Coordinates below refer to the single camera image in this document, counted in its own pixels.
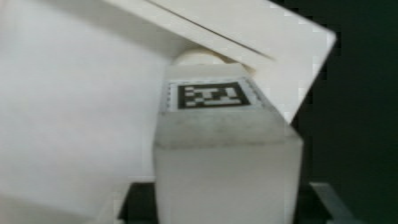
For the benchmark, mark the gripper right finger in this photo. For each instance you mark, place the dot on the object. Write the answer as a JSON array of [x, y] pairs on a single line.
[[342, 216]]

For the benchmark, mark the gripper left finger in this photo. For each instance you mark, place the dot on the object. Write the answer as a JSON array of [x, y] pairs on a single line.
[[131, 207]]

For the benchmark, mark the white leg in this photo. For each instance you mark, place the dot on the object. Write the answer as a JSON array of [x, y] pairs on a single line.
[[227, 149]]

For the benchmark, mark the white square tabletop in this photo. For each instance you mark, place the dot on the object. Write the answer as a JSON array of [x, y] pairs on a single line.
[[86, 51]]

